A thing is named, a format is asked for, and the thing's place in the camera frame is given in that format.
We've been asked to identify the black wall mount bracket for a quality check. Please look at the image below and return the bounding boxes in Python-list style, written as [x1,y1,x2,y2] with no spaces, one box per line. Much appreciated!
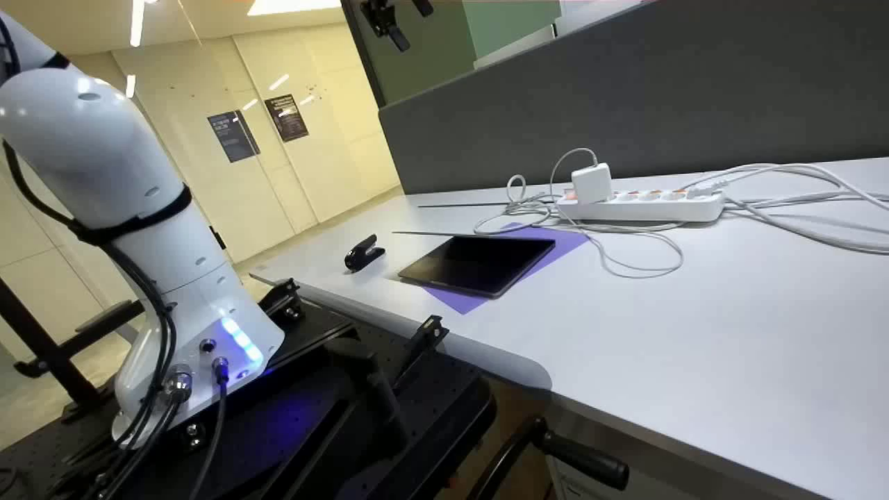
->
[358,0,437,56]

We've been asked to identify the black clamp handle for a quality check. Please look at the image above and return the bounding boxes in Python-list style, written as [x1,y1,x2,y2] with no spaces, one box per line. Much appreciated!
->
[480,414,633,500]

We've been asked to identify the purple cloth mat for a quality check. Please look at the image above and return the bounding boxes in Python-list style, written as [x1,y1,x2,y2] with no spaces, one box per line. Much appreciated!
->
[422,222,593,317]

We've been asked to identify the long gray desk partition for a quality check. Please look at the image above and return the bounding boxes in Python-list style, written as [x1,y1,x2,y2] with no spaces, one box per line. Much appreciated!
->
[377,0,889,193]

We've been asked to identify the dark wall poster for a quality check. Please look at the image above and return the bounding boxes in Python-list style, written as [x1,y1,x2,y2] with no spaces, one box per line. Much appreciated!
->
[205,107,265,167]
[265,91,312,143]

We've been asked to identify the white charger adapter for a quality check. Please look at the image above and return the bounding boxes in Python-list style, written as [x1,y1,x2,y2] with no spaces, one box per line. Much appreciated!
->
[570,161,618,207]

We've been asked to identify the long ceiling light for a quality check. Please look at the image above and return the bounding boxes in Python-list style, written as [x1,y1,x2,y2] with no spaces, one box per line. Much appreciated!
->
[126,0,151,50]
[247,0,345,20]

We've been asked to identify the black robot mount table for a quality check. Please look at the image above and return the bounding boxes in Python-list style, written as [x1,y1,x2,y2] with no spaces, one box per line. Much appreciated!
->
[0,300,497,500]

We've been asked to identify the thin white charger cable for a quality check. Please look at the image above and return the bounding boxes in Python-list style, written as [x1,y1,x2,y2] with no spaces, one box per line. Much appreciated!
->
[470,143,690,284]

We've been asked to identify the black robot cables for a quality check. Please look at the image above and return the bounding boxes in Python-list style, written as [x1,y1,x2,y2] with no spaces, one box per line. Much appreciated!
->
[0,135,233,500]

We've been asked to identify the dark gray laptop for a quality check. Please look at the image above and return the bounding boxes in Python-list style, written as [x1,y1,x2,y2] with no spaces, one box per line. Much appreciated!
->
[397,234,559,300]

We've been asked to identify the black stapler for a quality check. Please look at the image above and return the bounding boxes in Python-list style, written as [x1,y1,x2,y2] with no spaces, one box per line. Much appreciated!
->
[341,229,388,274]

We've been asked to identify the small black table clamp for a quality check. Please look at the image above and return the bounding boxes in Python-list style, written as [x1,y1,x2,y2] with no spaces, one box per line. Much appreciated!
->
[255,274,308,327]

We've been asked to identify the thick white power cord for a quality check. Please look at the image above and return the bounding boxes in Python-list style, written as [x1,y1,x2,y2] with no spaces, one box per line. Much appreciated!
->
[677,161,889,214]

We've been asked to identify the white power strip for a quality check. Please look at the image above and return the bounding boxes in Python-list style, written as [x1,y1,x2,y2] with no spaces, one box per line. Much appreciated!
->
[551,186,729,227]

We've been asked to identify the black stand frame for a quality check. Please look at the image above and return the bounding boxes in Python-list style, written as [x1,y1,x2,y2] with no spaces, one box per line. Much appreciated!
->
[0,274,147,425]

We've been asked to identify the black clamp lever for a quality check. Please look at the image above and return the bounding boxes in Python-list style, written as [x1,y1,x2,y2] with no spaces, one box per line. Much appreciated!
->
[393,314,452,384]

